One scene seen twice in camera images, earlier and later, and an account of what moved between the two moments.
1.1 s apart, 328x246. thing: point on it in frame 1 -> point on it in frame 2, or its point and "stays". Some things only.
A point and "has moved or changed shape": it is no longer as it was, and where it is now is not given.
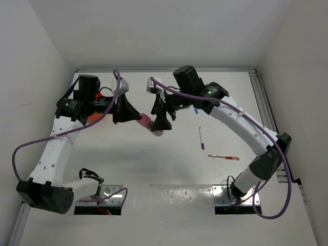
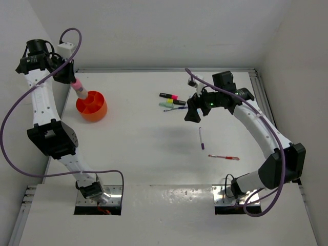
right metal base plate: [223, 196] stays
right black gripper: [161, 121] -> [193, 103]
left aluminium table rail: [19, 225] stays
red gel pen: [225, 157] stays
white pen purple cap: [202, 144] stays
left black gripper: [123, 111] -> [69, 77]
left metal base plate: [108, 195] stays
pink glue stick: [145, 121] has moved or changed shape
